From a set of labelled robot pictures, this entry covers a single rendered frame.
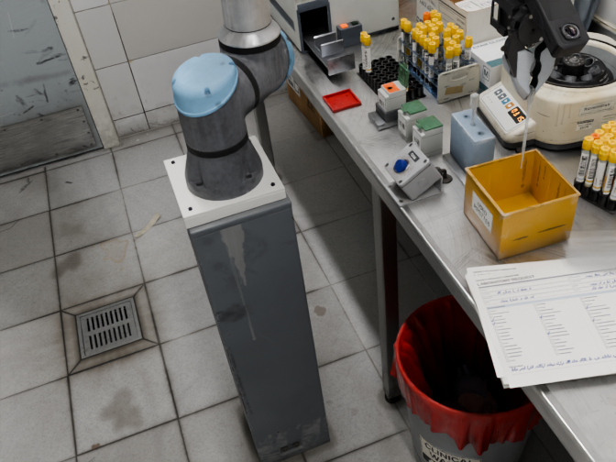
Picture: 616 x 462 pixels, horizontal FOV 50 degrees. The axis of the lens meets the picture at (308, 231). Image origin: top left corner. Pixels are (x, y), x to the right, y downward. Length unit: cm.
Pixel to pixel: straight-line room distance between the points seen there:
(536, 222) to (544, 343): 21
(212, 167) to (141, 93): 197
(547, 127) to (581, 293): 38
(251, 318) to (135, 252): 122
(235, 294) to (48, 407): 102
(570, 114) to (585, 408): 58
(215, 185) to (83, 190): 180
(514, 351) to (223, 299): 63
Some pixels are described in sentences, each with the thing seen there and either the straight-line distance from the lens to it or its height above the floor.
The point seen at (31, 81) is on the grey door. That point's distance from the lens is 305.
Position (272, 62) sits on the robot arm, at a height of 109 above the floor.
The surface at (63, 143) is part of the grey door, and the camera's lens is 319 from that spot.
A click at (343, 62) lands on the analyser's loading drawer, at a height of 92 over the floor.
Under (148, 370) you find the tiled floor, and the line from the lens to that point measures 220.
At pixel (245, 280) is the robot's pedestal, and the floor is 71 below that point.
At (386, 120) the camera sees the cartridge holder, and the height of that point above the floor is 89.
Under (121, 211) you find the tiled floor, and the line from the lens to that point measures 281.
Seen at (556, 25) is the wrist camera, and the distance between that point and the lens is 94.
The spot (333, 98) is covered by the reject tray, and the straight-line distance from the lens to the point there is 154.
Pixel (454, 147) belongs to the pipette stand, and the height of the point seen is 91.
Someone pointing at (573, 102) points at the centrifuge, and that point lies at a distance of 132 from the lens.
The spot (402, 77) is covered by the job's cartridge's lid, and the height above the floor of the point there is 97.
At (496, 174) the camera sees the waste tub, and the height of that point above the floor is 94.
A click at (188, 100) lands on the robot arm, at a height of 111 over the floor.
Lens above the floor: 168
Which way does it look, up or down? 42 degrees down
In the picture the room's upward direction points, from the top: 8 degrees counter-clockwise
